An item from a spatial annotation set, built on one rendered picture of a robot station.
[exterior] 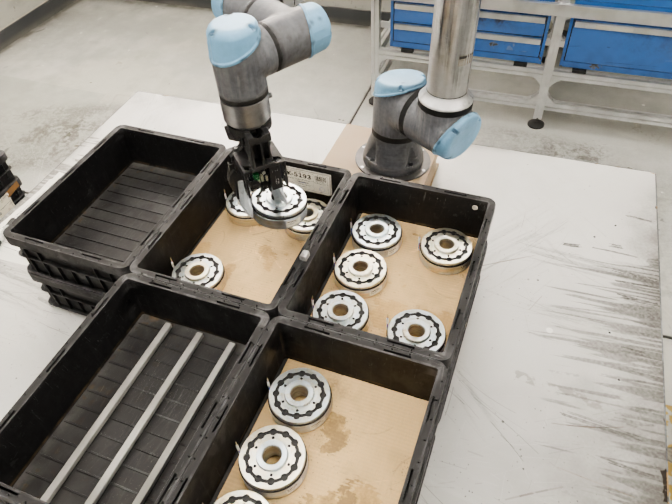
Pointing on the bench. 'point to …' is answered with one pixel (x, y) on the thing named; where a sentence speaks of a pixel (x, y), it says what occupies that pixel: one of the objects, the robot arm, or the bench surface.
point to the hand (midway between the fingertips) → (262, 205)
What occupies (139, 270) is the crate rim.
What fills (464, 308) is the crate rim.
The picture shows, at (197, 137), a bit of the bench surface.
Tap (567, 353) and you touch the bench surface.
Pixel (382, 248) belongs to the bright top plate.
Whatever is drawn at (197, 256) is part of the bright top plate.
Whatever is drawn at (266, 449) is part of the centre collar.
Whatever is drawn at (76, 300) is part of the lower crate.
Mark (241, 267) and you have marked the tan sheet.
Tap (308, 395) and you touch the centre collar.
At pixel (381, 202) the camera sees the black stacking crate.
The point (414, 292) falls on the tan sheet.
